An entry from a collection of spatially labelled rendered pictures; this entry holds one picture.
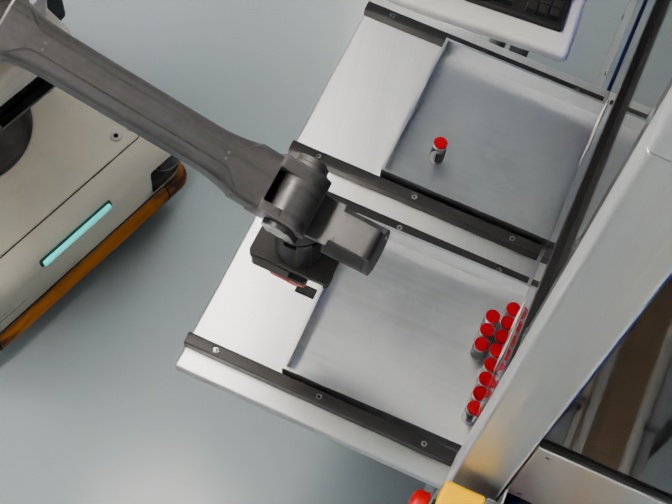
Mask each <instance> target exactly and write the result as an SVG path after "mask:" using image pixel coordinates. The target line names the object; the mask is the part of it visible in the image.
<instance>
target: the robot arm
mask: <svg viewBox="0 0 672 504"><path fill-rule="evenodd" d="M0 60H1V61H4V62H7V63H10V64H12V65H15V66H18V67H20V68H22V69H25V70H27V71H29V72H31V73H33V74H35V75H37V76H39V77H41V78H42V79H44V80H46V81H47V82H49V83H51V84H52V85H54V86H56V87H57V88H59V89H61V90H63V91H64V92H66V93H68V94H69V95H71V96H73V97H74V98H76V99H78V100H79V101H81V102H83V103H84V104H86V105H88V106H90V107H91V108H93V109H95V110H96V111H98V112H100V113H101V114H103V115H105V116H106V117H108V118H110V119H111V120H113V121H115V122H117V123H118V124H120V125H122V126H123V127H125V128H127V129H128V130H130V131H132V132H133V133H135V134H137V135H138V136H140V137H142V138H144V139H145V140H147V141H149V142H150V143H152V144H154V145H155V146H157V147H159V148H160V149H162V150H164V151H165V152H167V153H169V154H171V155H172V156H174V157H176V158H177V159H179V160H181V161H182V162H184V163H186V164H187V165H189V166H191V167H192V168H194V169H195V170H197V171H198V172H200V173H201V174H202V175H204V176H205V177H206V178H208V179H209V180H210V181H211V182H212V183H213V184H215V185H216V186H217V187H218V188H219V189H220V190H221V191H222V192H223V193H224V194H225V196H226V197H228V198H229V199H231V200H233V201H234V202H236V203H238V204H239V205H241V206H243V207H244V209H245V210H247V211H249V212H250V213H252V214H254V215H255V216H257V217H259V218H261V219H262V222H261V224H262V226H261V228H260V230H259V232H258V234H257V235H256V237H255V239H254V241H253V243H252V244H251V246H250V256H251V257H252V263H253V264H255V265H257V266H259V267H261V268H264V269H266V270H268V271H270V274H272V275H274V276H276V277H278V278H280V279H282V280H284V281H286V282H288V283H290V284H291V285H293V286H299V287H302V288H304V287H305V286H306V284H307V282H308V280H310V281H312V282H315V283H317V284H319V285H321V286H323V287H322V288H323V289H326V288H327V287H328V286H329V284H330V282H331V280H332V278H333V274H334V273H335V271H336V269H337V267H338V265H339V263H342V264H344V265H346V266H348V267H350V268H352V269H354V270H356V271H358V272H360V273H362V274H364V275H366V276H368V275H369V274H370V273H371V271H372V270H373V268H374V267H375V265H376V263H377V262H378V260H379V258H380V256H381V255H382V252H383V250H384V248H385V246H386V243H387V241H388V238H389V235H390V230H389V229H387V228H385V227H383V226H381V225H379V224H377V223H375V222H373V221H371V220H369V219H367V218H365V217H363V216H361V215H359V214H357V213H355V212H353V211H351V210H349V209H347V205H346V204H344V203H342V202H340V201H338V200H336V199H334V198H332V197H330V196H328V195H327V192H328V190H329V188H330V186H331V185H332V183H331V181H330V180H329V179H328V178H327V175H328V173H329V171H328V169H327V166H326V165H325V164H324V163H323V162H321V161H320V160H318V159H316V158H315V157H313V156H311V155H308V154H306V153H301V154H300V155H299V157H297V158H295V157H293V156H292V155H290V154H289V153H286V154H280V153H279V152H277V151H275V150H274V149H272V148H271V147H269V146H267V145H266V144H262V143H257V142H254V141H252V140H249V139H246V138H243V137H241V136H239V135H236V134H234V133H232V132H230V131H228V130H226V129H224V128H223V127H221V126H219V125H217V124H216V123H214V122H213V121H211V120H209V119H208V118H206V117H204V116H203V115H201V114H199V113H198V112H196V111H194V110H193V109H191V108H190V107H188V106H186V105H185V104H183V103H181V102H180V101H178V100H176V99H175V98H173V97H171V96H170V95H168V94H167V93H165V92H163V91H162V90H160V89H158V88H157V87H155V86H153V85H152V84H150V83H149V82H147V81H145V80H144V79H142V78H140V77H139V76H137V75H135V74H134V73H132V72H130V71H129V70H127V69H126V68H124V67H122V66H121V65H119V64H117V63H116V62H114V61H112V60H111V59H109V58H108V57H106V56H104V55H103V54H101V53H99V52H98V51H96V50H94V49H93V48H91V47H89V46H88V45H86V44H85V43H83V42H81V41H80V40H78V39H76V38H75V37H73V36H71V35H70V34H68V33H67V32H65V31H64V30H62V29H61V28H59V27H58V26H57V25H55V24H54V23H53V22H51V21H50V20H49V19H48V18H47V17H45V16H44V15H43V14H42V13H41V12H40V11H39V10H38V9H36V8H35V7H34V6H33V5H32V4H31V3H30V2H29V0H12V1H11V3H10V4H9V6H8V8H7V9H6V11H5V13H4V14H3V16H2V18H1V19H0Z"/></svg>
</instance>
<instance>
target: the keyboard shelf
mask: <svg viewBox="0 0 672 504"><path fill-rule="evenodd" d="M387 1H389V2H392V3H394V4H396V5H399V6H401V7H404V8H406V9H409V10H411V11H414V12H416V13H419V14H421V15H423V16H426V17H429V18H432V19H435V20H438V21H441V22H444V23H447V24H450V25H453V26H456V27H459V28H462V29H465V30H468V31H471V32H474V33H477V34H480V35H482V36H485V37H488V38H491V39H494V40H497V41H500V42H503V43H506V44H509V45H512V46H515V47H518V48H521V49H524V50H527V51H530V52H533V53H536V54H539V55H542V56H545V57H548V58H551V59H554V60H557V61H561V62H562V61H565V60H566V59H567V57H568V55H569V52H570V49H571V46H572V43H573V40H574V37H575V34H576V31H577V28H578V25H579V22H580V19H581V16H582V13H583V10H584V7H585V4H586V1H587V0H572V1H571V4H570V7H569V10H568V13H567V16H566V19H565V22H564V25H563V28H562V30H561V32H557V31H554V30H551V29H548V28H545V27H542V26H539V25H536V24H533V23H530V22H527V21H524V20H521V19H518V18H515V17H512V16H509V15H506V14H503V13H500V12H497V11H494V10H491V9H488V8H485V7H482V6H479V5H476V4H473V3H470V2H467V1H464V0H387Z"/></svg>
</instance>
